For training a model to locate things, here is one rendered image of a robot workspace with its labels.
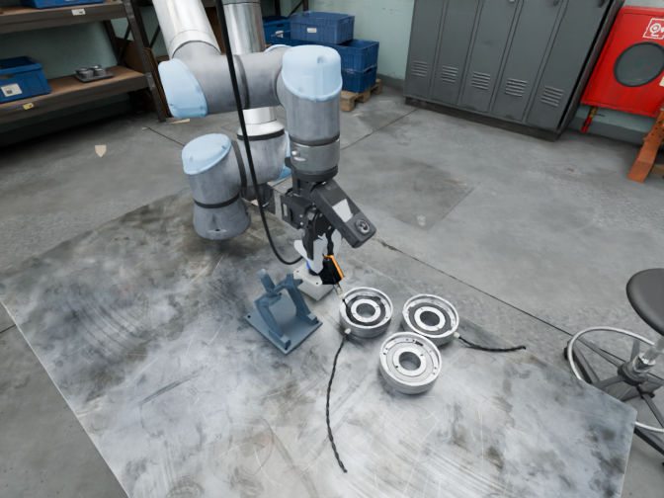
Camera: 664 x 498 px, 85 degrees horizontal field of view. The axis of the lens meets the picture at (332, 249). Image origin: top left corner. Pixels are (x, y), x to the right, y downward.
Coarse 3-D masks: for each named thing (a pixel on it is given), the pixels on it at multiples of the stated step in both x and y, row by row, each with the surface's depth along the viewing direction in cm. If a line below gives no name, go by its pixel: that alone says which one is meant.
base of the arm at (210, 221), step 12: (204, 204) 89; (216, 204) 89; (228, 204) 91; (240, 204) 94; (204, 216) 91; (216, 216) 91; (228, 216) 92; (240, 216) 94; (204, 228) 92; (216, 228) 93; (228, 228) 93; (240, 228) 95
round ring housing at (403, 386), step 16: (400, 336) 67; (416, 336) 66; (384, 352) 65; (400, 352) 65; (416, 352) 65; (432, 352) 65; (384, 368) 61; (400, 368) 62; (400, 384) 60; (416, 384) 59; (432, 384) 61
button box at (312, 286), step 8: (304, 264) 80; (296, 272) 78; (304, 272) 78; (312, 272) 78; (304, 280) 77; (312, 280) 76; (320, 280) 76; (304, 288) 78; (312, 288) 76; (320, 288) 76; (328, 288) 79; (312, 296) 78; (320, 296) 78
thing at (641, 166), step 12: (660, 108) 265; (660, 120) 284; (648, 132) 309; (660, 132) 294; (648, 144) 296; (636, 156) 304; (648, 156) 280; (636, 168) 271; (648, 168) 266; (636, 180) 274
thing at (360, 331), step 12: (360, 288) 75; (372, 288) 75; (348, 300) 74; (360, 300) 74; (384, 300) 74; (372, 312) 75; (348, 324) 69; (384, 324) 69; (360, 336) 70; (372, 336) 70
